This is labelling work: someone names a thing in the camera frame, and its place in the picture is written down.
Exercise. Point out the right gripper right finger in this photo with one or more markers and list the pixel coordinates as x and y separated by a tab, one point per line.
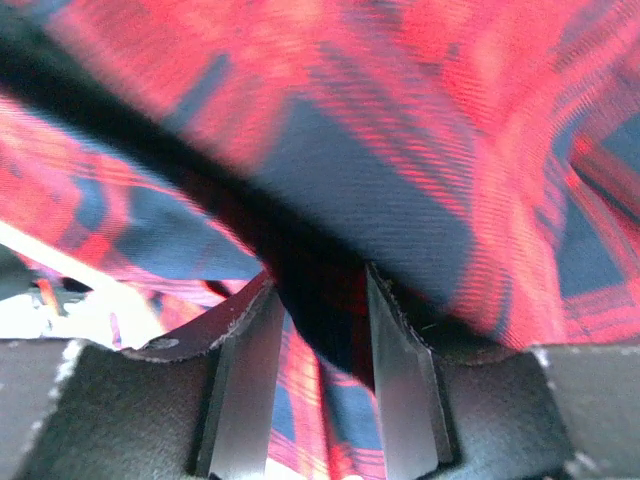
455	406

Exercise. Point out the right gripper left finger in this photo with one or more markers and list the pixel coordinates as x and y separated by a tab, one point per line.
195	403

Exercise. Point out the red plaid skirt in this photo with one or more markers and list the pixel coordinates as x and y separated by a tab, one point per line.
485	154

